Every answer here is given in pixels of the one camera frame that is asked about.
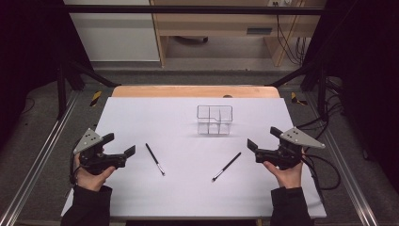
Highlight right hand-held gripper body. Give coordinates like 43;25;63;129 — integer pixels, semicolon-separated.
255;126;327;170

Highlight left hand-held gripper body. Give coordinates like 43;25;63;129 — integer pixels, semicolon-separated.
72;127;128;176

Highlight black makeup brush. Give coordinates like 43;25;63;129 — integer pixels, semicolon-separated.
145;142;166;177
211;152;243;184

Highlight clear acrylic organizer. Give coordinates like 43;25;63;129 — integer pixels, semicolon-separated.
197;105;233;137

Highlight person's right hand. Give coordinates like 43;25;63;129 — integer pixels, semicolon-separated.
263;150;305;189

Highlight person's left hand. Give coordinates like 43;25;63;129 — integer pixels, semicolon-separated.
73;150;117;192

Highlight yellow black hazard tape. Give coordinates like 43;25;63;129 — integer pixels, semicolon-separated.
89;90;103;107
290;91;309;106

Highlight black metal stand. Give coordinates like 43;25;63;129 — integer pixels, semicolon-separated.
56;59;121;121
266;59;328;120

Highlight white table cover board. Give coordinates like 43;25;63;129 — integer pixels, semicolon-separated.
60;96;327;219

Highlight white cabinet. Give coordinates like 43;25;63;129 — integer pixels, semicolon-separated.
63;0;161;62

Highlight black curtain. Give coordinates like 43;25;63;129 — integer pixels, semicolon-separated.
305;0;399;189
0;0;92;149

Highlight light wooden desk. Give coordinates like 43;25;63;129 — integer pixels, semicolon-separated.
150;0;327;68

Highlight white power strip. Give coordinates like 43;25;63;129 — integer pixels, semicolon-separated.
267;0;293;8

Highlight left hand-held gripper cable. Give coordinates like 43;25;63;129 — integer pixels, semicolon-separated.
69;145;80;186

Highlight hand-held gripper cable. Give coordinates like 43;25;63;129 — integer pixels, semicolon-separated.
69;145;80;186
300;146;342;202

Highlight black floor cables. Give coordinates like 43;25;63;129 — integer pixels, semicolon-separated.
295;76;344;154

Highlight right hand-held gripper cable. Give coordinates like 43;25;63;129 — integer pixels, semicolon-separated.
300;146;342;202

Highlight aluminium floor rail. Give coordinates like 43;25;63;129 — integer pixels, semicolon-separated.
305;92;379;226
0;90;81;226

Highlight hanging black cables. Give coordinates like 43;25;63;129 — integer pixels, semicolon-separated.
275;1;309;66

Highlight black horizontal frame bar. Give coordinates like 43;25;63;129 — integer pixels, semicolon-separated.
62;4;326;16

